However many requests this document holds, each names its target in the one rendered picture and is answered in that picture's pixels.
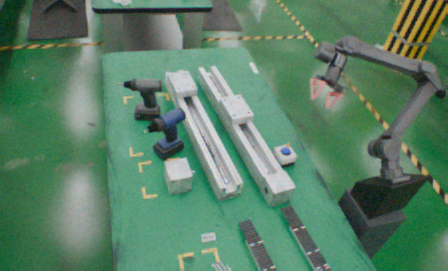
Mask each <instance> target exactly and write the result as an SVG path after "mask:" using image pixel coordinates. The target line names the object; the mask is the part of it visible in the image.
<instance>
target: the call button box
mask: <svg viewBox="0 0 448 271"><path fill-rule="evenodd" d="M283 147H288V146H286V145H284V146H278V147H274V149H273V153H272V154H273V156H274V157H275V159H276V161H277V162H278V163H279V166H281V168H284V167H287V166H291V165H294V164H295V160H296V158H297V156H296V154H295V152H294V151H293V150H292V148H291V147H290V146H289V147H288V148H289V149H290V150H291V152H290V153H289V154H284V153H283V152H282V148H283Z"/></svg>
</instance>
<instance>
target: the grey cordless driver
mask: <svg viewBox="0 0 448 271"><path fill-rule="evenodd" d="M118 85H124V88H127V89H131V90H132V91H137V90H138V92H140V95H141V97H142V98H143V102H139V104H136V105H135V112H134V118H135V121H153V120H154V119H156V118H158V117H160V105H157V99H156V95H155V92H158V91H159V92H161V91H162V81H161V80H160V81H158V80H154V79H138V80H137V79H133V78H132V80H127V81H124V83H118Z"/></svg>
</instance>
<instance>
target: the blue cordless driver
mask: <svg viewBox="0 0 448 271"><path fill-rule="evenodd" d="M184 120H186V112H185V111H184V110H183V108H176V109H174V110H173V111H170V112H167V113H166V114H163V115H161V116H160V117H158V118H156V119H154V120H153V121H152V123H151V124H149V125H148V127H147V129H148V130H145V131H143V134H144V133H146V132H149V133H154V132H159V133H160V132H161V131H163V133H164V134H165V137H164V138H162V139H160V140H157V143H155V144H154V146H153V150H154V153H156V154H157V156H159V157H160V159H162V160H163V161H164V160H165V159H168V158H170V156H173V155H175V154H176V153H179V152H180V151H182V150H183V147H184V143H183V141H182V140H181V139H179V137H177V134H178V129H177V124H179V123H180V122H182V121H184Z"/></svg>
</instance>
